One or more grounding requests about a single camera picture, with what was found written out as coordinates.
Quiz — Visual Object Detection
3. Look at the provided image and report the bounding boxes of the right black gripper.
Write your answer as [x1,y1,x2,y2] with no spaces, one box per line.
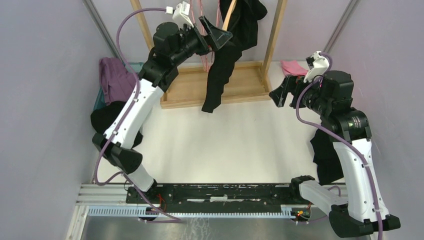
[269,73,333,116]

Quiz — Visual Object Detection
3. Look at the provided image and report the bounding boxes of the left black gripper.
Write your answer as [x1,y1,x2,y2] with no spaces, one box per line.
[171,15,233,67]

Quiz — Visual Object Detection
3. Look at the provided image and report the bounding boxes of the black pleated skirt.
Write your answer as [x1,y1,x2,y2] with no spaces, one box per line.
[201,0,268,113]

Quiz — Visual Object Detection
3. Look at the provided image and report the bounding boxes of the black garment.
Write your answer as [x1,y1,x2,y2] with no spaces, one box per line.
[310,129,344,185]
[90,101,126,135]

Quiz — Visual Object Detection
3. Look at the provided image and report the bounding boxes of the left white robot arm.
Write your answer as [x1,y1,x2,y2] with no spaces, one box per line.
[92,16,233,204]

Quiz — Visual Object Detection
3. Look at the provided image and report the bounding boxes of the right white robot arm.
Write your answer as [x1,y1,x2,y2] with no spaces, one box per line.
[269,70,401,239]

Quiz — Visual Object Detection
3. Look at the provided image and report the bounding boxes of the wooden hanger rack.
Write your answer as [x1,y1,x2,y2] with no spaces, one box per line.
[130,0,288,110]

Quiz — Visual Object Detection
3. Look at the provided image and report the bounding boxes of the pink garment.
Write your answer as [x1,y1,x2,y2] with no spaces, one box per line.
[280,60,309,76]

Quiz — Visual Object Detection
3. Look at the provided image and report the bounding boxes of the teal plastic basket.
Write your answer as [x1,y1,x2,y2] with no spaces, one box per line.
[93,62,144,111]

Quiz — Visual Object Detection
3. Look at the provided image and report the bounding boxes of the purple garment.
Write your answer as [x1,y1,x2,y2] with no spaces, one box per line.
[98,57,136,106]

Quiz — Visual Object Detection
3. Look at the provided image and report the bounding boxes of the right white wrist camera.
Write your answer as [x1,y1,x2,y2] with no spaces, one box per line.
[303,51,333,83]

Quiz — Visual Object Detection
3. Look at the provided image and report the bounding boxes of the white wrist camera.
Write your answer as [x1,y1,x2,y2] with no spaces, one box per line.
[303,51,333,83]
[165,0,194,29]

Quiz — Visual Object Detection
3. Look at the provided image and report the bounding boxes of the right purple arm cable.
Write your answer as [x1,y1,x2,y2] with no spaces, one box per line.
[294,51,385,240]

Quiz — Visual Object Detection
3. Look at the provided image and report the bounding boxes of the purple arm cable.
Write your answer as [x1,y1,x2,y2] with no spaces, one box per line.
[92,6,173,187]
[294,51,385,240]

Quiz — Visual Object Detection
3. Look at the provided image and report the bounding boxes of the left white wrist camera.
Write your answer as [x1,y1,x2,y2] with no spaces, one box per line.
[165,0,194,29]

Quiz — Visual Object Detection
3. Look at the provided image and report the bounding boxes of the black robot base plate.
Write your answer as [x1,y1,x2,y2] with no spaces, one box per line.
[144,183,311,214]

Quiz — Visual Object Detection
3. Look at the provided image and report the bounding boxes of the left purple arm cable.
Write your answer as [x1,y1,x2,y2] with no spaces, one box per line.
[92,6,173,187]

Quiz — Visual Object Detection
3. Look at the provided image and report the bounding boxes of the slotted grey cable duct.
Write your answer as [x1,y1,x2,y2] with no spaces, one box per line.
[87,206,295,219]

